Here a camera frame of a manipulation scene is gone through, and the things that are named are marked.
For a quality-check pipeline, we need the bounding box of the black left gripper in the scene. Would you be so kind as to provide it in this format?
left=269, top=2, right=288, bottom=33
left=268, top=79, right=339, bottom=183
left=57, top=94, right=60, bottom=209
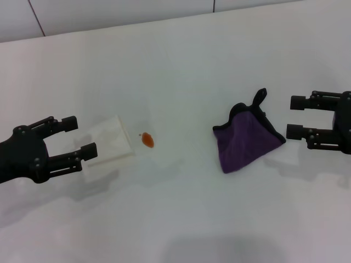
left=0, top=116, right=99, bottom=184

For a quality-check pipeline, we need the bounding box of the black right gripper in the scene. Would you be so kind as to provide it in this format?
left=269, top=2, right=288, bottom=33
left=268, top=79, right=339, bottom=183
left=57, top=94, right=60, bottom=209
left=286, top=90, right=351, bottom=156

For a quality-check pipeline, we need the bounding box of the white paper cup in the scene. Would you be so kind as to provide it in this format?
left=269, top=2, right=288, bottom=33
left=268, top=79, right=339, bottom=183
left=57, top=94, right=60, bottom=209
left=73, top=114, right=137, bottom=185

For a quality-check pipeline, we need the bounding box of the purple-blue rag with black trim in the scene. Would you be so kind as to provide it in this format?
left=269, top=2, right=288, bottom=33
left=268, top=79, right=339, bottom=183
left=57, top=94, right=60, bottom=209
left=212, top=87, right=287, bottom=174

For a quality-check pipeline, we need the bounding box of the brown liquid stain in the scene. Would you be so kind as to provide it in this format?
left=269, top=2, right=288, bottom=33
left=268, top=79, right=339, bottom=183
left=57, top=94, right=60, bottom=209
left=138, top=131, right=156, bottom=149

